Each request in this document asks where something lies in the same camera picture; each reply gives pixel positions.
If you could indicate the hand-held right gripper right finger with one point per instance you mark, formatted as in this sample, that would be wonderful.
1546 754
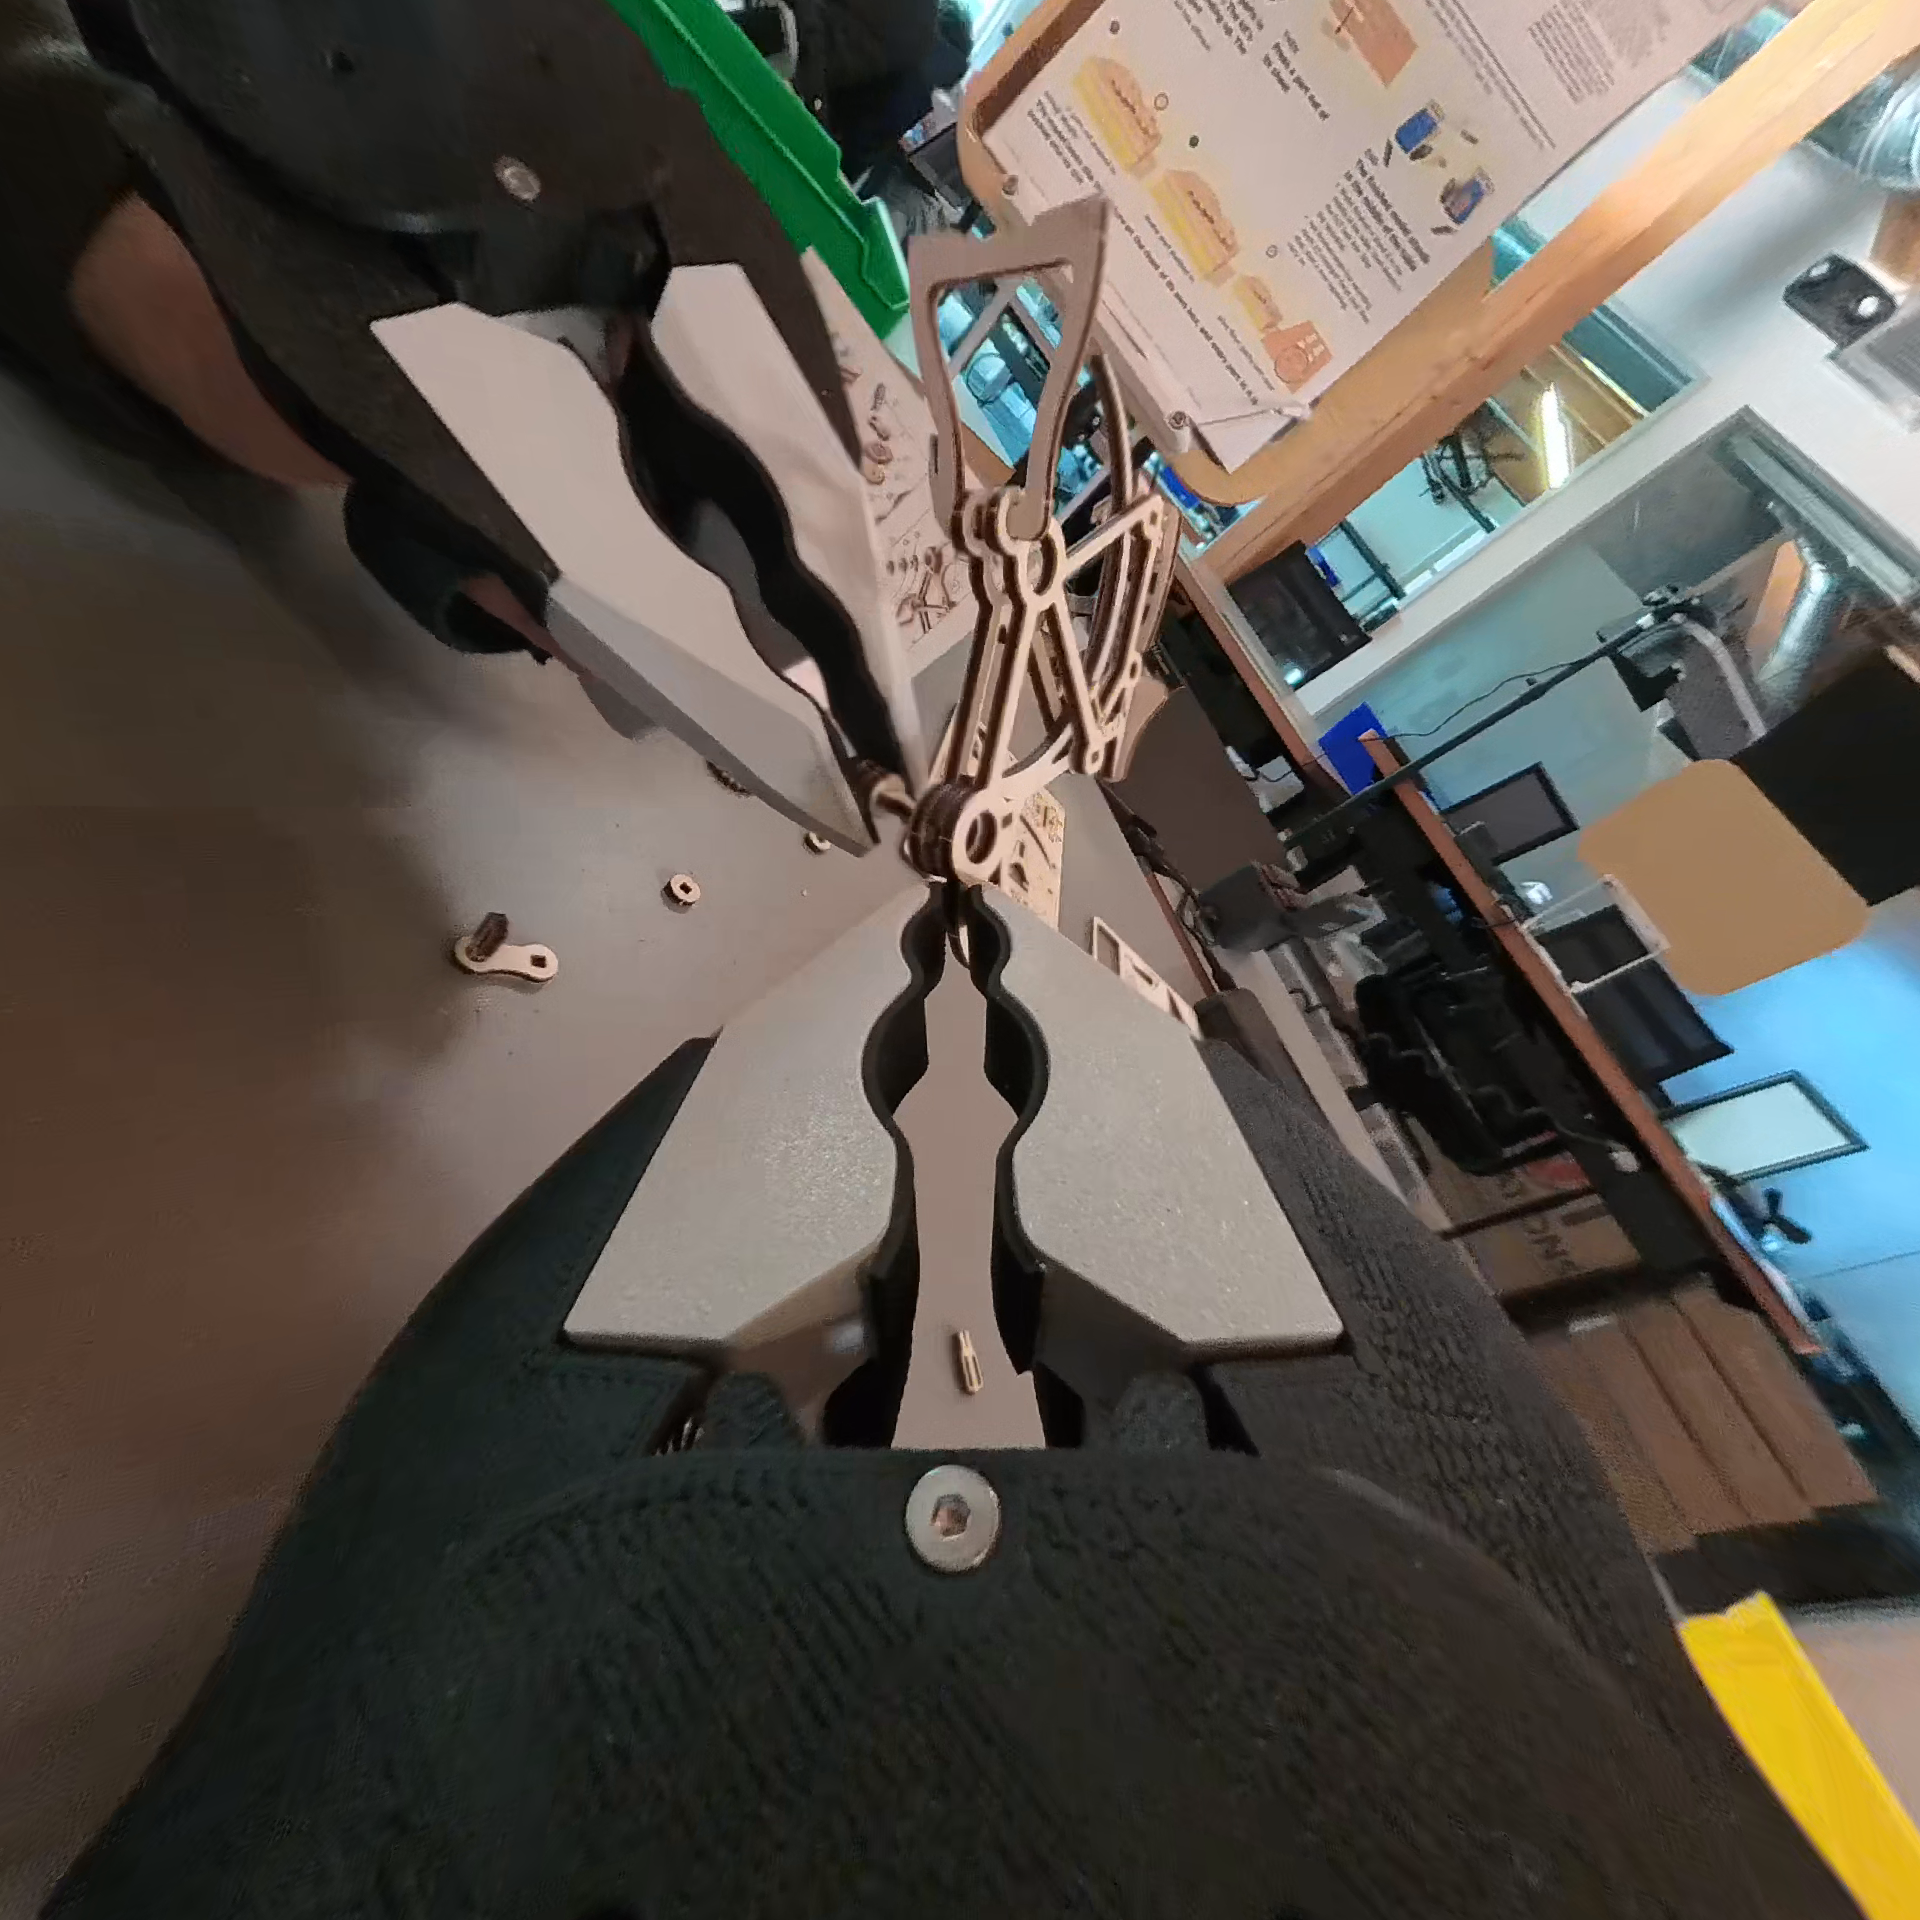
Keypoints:
1187 1201

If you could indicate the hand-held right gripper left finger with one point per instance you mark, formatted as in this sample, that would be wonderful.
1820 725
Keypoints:
751 1187

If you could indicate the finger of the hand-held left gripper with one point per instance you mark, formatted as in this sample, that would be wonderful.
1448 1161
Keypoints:
510 435
720 373

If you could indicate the wooden model frame assembly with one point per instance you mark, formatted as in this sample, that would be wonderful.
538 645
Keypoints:
982 519

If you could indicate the wooden crank link with peg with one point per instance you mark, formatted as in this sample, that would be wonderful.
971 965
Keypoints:
520 961

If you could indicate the wooden axle with discs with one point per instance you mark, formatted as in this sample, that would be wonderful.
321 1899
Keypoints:
894 799

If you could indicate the person's left forearm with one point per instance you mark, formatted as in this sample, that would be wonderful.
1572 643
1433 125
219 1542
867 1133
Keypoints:
47 182

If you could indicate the wooden parts sheet mostly full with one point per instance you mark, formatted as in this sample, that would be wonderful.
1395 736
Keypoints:
1042 854

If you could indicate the person's left hand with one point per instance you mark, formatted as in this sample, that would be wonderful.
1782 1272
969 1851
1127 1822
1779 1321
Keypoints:
195 345

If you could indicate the white instruction booklet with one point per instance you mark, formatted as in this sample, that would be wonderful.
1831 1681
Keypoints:
914 519

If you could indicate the small wooden connector peg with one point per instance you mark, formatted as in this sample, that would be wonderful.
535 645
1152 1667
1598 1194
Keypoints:
969 1362

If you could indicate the green plastic bin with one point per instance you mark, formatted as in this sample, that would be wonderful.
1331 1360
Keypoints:
751 106

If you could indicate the black office chair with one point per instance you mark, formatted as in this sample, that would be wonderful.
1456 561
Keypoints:
1441 1080

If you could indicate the long brown office desk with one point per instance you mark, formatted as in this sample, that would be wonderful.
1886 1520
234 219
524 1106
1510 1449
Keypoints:
1582 1033

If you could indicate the black computer monitor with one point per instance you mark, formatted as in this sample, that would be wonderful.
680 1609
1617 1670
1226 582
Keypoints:
1763 1133
1298 615
1515 819

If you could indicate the large brown cardboard box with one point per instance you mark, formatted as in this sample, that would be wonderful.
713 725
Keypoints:
1693 1425

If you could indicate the printed instruction sheet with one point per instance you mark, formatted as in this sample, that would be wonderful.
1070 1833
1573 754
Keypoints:
1349 182

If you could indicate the wooden shelf beam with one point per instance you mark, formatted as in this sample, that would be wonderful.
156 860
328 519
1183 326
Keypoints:
1500 362

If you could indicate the yellow board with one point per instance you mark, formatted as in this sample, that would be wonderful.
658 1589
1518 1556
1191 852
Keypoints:
1801 1753

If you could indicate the silver ventilation duct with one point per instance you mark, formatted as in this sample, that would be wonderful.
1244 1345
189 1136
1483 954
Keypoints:
1823 602
1873 128

